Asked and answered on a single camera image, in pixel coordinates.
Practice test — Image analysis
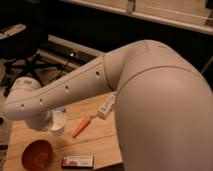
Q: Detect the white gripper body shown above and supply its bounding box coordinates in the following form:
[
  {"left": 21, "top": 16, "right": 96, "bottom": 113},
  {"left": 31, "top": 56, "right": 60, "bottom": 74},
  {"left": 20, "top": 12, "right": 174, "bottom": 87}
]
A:
[{"left": 25, "top": 111, "right": 52, "bottom": 131}]

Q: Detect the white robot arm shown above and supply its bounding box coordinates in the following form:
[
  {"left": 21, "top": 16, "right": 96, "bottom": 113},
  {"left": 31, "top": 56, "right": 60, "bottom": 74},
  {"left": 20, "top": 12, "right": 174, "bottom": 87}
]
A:
[{"left": 1, "top": 40, "right": 213, "bottom": 171}]

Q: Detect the orange ceramic bowl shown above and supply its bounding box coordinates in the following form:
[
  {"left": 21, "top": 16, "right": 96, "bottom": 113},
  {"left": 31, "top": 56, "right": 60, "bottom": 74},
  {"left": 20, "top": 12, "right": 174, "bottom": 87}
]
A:
[{"left": 21, "top": 140, "right": 53, "bottom": 171}]

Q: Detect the blue sponge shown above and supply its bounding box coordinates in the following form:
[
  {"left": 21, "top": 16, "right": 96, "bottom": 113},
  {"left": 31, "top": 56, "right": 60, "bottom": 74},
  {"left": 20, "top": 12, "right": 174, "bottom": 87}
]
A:
[{"left": 53, "top": 106, "right": 66, "bottom": 112}]

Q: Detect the orange carrot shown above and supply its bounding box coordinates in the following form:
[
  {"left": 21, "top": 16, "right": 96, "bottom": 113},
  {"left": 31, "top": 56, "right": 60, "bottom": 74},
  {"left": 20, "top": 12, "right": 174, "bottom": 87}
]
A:
[{"left": 72, "top": 117, "right": 91, "bottom": 138}]

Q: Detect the wooden table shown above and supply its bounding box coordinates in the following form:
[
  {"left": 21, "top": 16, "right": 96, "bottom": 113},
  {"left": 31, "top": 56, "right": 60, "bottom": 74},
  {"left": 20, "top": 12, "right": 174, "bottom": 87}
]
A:
[{"left": 3, "top": 94, "right": 124, "bottom": 171}]

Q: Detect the small flat box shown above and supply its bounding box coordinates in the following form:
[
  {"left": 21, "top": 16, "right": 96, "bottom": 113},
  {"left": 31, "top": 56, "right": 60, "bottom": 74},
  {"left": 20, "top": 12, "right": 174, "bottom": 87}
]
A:
[{"left": 61, "top": 155, "right": 94, "bottom": 169}]

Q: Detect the white tube bottle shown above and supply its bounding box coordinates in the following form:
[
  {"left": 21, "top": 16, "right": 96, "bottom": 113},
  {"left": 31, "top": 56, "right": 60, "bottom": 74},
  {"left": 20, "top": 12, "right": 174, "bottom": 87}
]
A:
[{"left": 97, "top": 95, "right": 115, "bottom": 120}]

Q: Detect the black office chair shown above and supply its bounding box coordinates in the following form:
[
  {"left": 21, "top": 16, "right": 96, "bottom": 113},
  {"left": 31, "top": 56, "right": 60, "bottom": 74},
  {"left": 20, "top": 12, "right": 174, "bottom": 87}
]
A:
[{"left": 0, "top": 0, "right": 64, "bottom": 99}]

